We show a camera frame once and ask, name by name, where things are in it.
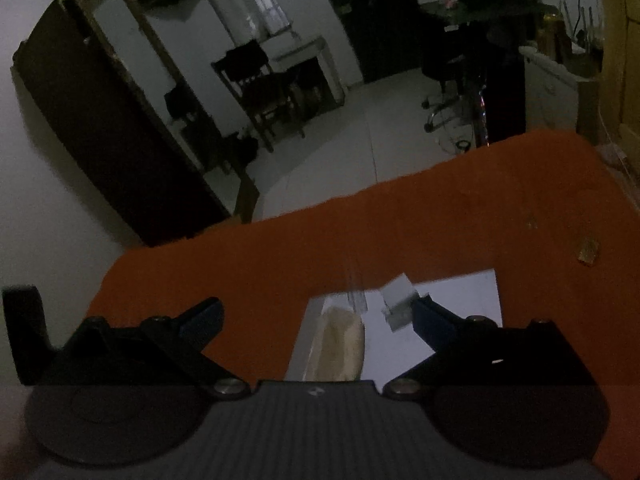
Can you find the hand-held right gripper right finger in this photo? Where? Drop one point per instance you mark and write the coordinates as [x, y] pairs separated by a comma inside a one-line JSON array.
[[431, 322]]

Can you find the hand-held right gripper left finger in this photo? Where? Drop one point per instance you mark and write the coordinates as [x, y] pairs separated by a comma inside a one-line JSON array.
[[202, 317]]

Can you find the small white grey packet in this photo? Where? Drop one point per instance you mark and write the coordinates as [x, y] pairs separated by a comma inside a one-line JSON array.
[[397, 302]]

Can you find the white cardboard box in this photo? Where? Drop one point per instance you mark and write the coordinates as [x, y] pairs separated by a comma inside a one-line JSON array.
[[465, 300]]

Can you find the clear plastic tube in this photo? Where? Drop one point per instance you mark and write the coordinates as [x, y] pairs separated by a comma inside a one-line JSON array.
[[356, 290]]

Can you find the orange cloth covered desktop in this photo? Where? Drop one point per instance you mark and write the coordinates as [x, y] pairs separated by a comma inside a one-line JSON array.
[[450, 230]]

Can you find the small gold wrapped object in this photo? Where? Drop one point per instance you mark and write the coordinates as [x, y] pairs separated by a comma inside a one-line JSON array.
[[589, 250]]

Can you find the dark wooden wardrobe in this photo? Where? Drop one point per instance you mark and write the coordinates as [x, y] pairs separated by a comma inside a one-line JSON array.
[[100, 135]]

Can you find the dark wooden chair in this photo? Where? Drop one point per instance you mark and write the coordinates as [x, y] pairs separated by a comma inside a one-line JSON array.
[[255, 85]]

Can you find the black office chair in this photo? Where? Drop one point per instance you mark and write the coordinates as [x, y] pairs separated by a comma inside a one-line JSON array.
[[450, 70]]

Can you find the white cabinet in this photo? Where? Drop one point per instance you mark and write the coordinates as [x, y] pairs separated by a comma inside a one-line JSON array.
[[550, 95]]

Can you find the white side table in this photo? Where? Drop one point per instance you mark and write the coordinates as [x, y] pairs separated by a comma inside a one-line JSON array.
[[312, 60]]

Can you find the gold can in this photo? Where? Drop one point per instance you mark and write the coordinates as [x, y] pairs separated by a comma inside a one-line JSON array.
[[551, 35]]

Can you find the dark computer desk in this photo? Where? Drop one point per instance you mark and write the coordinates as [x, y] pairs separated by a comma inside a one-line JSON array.
[[500, 15]]

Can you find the window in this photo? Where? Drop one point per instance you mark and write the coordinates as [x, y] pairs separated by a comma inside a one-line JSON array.
[[255, 0]]

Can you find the yellow wooden door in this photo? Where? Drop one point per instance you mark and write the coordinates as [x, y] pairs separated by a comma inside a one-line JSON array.
[[622, 60]]

